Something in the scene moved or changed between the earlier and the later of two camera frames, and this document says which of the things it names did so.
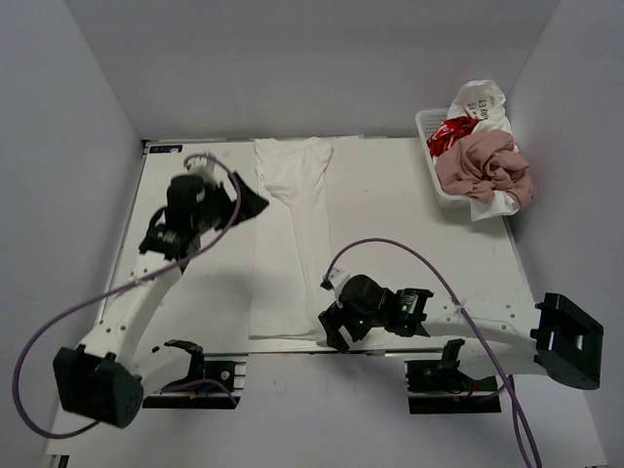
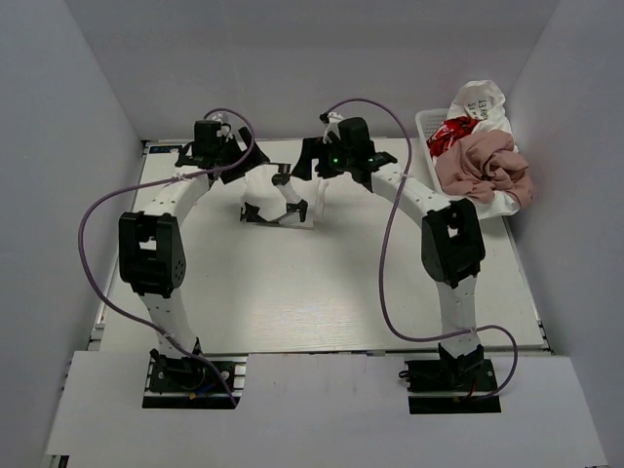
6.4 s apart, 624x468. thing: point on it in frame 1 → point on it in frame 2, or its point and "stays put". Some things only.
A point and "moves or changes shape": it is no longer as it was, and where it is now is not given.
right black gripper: (336, 321) → (302, 162)
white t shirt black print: (292, 248) moves or changes shape
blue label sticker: (165, 148) stays put
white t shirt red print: (448, 132) stays put
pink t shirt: (482, 165) stays put
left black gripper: (226, 203) → (242, 159)
